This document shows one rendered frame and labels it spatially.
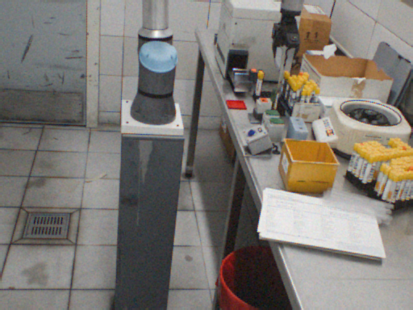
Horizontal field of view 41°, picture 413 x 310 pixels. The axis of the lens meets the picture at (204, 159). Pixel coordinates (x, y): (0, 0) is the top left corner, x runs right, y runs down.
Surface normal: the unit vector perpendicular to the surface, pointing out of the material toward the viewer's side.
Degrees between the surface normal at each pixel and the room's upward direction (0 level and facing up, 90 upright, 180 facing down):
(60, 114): 91
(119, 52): 90
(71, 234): 0
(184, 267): 0
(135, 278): 90
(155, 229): 90
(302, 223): 1
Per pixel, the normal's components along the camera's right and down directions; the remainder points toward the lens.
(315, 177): 0.06, 0.49
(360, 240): 0.10, -0.87
